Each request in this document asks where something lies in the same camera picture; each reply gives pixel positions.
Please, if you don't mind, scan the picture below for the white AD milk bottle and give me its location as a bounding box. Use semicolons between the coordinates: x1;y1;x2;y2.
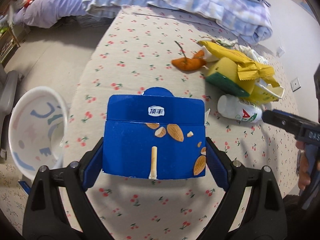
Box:
217;94;263;123

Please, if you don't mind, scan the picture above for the blue almond snack box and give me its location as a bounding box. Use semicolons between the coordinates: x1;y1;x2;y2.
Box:
103;87;206;180

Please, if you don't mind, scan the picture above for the yellow snack wrapper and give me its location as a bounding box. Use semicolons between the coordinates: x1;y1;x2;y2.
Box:
198;40;280;87

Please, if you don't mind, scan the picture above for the orange peel with stem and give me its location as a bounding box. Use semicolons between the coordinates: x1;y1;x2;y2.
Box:
171;41;206;72

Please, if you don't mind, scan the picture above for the white plastic trash basin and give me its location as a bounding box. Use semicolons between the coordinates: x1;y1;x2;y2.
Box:
8;86;69;180

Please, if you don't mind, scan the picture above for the person's right hand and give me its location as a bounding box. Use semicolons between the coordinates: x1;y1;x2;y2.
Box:
296;141;318;191

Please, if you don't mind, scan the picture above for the yellow green sponge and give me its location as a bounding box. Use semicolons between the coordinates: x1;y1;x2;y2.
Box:
205;57;254;98

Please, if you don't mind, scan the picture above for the cherry print mattress cover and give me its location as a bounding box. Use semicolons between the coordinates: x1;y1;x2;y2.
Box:
64;6;298;239

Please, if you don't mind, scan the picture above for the blue plaid ruffled blanket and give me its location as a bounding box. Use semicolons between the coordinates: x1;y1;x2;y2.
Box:
82;0;273;45

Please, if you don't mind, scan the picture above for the wooden toy shelf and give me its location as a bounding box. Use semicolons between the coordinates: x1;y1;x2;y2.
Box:
1;16;20;64

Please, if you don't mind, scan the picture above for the purple bed sheet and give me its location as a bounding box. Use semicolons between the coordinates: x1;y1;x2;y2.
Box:
12;0;86;29

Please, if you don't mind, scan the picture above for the white wall switch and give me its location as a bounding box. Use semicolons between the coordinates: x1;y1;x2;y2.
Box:
290;77;301;92

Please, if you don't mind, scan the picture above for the white wall plug charger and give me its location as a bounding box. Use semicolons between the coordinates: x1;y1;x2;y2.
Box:
276;46;285;57

